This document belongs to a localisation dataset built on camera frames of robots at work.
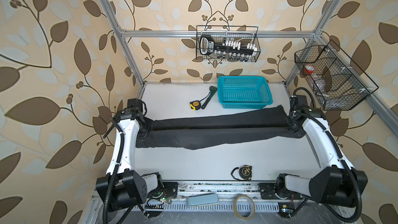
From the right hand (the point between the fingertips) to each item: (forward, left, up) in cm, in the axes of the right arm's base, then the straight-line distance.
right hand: (295, 127), depth 78 cm
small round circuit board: (-34, +11, -18) cm, 40 cm away
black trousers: (-1, +48, 0) cm, 48 cm away
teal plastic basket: (+39, +16, -16) cm, 45 cm away
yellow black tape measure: (+26, +52, -14) cm, 60 cm away
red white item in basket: (+24, -9, +17) cm, 30 cm away
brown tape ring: (-32, +26, -12) cm, 43 cm away
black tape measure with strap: (-17, +27, -14) cm, 35 cm away
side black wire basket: (+12, -17, +18) cm, 28 cm away
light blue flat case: (-28, +49, -14) cm, 58 cm away
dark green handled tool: (+41, +40, -14) cm, 59 cm away
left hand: (+1, +75, +1) cm, 75 cm away
